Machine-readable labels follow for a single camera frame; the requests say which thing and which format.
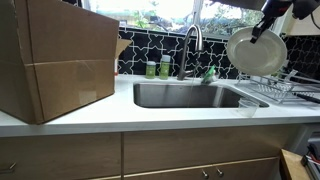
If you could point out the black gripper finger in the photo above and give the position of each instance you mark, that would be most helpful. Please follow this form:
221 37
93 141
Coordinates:
261 28

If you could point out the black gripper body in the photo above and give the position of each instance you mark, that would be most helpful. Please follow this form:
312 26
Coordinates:
276 8

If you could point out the white plate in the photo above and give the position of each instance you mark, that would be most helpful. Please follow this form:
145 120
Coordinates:
260 56

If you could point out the curved steel faucet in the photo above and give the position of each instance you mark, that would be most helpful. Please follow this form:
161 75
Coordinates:
184 60

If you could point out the green sponge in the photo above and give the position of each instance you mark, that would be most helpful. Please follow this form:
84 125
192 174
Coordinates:
209 75

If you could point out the clear plastic cup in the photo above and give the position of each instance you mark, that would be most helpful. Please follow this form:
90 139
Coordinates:
248 108

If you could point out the tall green soap bottle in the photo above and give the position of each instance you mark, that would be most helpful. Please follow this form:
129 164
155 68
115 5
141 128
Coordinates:
165 68

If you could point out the stainless steel sink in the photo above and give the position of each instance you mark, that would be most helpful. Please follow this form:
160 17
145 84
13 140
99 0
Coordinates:
173 96

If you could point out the small green soap bottle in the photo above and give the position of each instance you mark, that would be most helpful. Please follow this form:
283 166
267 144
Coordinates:
150 70

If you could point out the wooden robot mounting platform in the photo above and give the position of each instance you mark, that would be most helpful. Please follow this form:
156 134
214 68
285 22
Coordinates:
293 166

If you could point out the round metal cabinet knob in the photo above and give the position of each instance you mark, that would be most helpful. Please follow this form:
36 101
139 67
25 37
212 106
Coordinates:
219 172
205 174

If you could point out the wooden kitchen cabinet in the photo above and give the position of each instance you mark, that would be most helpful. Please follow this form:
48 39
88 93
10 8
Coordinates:
166 146

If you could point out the brown cardboard box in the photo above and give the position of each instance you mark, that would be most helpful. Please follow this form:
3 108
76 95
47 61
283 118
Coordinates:
66 66

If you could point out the kitchen window white frame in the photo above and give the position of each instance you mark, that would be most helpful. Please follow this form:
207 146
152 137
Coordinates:
166 10

